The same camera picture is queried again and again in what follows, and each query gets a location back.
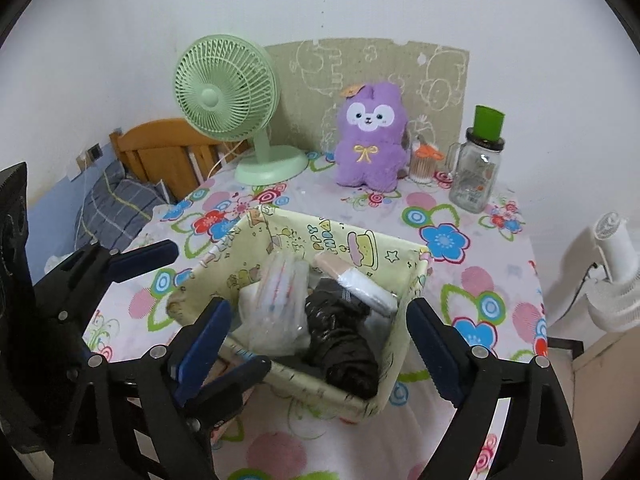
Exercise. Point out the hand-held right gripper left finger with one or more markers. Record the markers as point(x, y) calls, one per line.
point(210, 345)

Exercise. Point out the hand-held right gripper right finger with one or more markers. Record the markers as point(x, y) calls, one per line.
point(430, 345)

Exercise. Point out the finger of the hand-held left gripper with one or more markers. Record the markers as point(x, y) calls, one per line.
point(240, 374)
point(145, 260)

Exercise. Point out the clear plastic bag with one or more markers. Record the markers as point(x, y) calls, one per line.
point(280, 290)

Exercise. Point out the black fabric bundle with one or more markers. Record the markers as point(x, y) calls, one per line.
point(340, 335)

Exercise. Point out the white roll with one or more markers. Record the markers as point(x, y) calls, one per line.
point(360, 282)

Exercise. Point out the yellow-green printed fabric basket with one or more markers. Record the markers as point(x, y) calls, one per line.
point(300, 240)

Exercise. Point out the blue bed sheet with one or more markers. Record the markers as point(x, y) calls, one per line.
point(50, 225)

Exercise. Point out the grey plaid pillow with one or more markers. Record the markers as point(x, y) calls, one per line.
point(120, 205)

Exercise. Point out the floral tablecloth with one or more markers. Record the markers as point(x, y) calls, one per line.
point(480, 280)

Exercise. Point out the wooden headboard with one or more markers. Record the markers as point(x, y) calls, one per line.
point(160, 155)

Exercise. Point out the glass jar with green lid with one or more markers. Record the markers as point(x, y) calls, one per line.
point(475, 175)

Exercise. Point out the small jar with orange lid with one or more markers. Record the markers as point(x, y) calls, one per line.
point(425, 165)

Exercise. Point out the beige wooden panel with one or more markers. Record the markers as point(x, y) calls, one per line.
point(610, 390)

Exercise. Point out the green desk fan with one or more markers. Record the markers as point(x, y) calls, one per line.
point(220, 90)

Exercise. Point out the purple plush toy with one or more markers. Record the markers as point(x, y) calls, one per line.
point(370, 155)

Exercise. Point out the white clip fan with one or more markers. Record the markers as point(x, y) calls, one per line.
point(617, 270)

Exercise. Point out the beige board with drawings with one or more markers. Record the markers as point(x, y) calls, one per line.
point(440, 65)

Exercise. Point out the wall socket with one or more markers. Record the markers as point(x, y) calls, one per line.
point(94, 151)

